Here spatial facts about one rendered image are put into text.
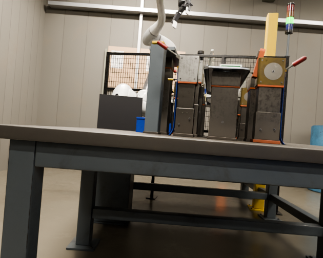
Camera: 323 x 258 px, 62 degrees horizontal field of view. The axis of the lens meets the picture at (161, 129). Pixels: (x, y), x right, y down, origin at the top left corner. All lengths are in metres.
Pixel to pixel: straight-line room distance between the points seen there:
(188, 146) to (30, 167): 0.48
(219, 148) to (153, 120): 0.60
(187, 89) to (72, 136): 0.60
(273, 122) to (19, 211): 0.98
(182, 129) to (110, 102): 1.00
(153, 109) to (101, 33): 3.78
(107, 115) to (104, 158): 1.27
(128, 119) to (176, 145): 1.32
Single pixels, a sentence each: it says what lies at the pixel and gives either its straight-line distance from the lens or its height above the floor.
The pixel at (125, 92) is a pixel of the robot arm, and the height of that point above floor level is 1.01.
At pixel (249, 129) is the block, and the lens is 1.42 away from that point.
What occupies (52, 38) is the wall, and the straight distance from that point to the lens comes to 5.22.
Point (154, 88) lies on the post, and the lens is 1.34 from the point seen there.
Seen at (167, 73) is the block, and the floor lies 1.05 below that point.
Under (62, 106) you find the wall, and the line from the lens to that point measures 4.93.
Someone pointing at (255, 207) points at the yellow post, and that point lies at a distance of 2.98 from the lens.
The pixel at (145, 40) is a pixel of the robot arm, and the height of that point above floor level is 1.51.
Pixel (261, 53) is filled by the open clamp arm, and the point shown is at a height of 1.08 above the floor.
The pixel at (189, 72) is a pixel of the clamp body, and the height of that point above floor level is 0.99.
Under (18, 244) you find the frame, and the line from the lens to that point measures 0.98.
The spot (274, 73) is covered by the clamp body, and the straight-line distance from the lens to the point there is 1.24.
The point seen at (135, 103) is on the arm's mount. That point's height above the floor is 0.91.
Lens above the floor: 0.72
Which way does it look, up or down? level
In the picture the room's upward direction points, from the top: 5 degrees clockwise
